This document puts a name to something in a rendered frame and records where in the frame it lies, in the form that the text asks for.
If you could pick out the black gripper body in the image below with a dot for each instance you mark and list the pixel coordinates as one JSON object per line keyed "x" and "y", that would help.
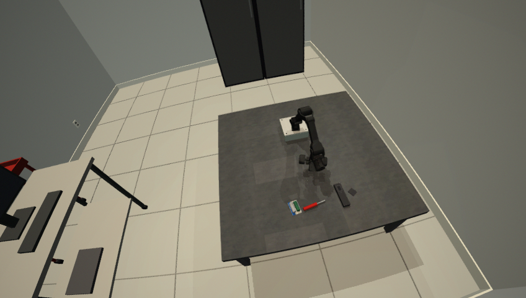
{"x": 303, "y": 159}

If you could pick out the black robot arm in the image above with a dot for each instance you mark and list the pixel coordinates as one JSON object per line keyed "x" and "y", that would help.
{"x": 316, "y": 148}

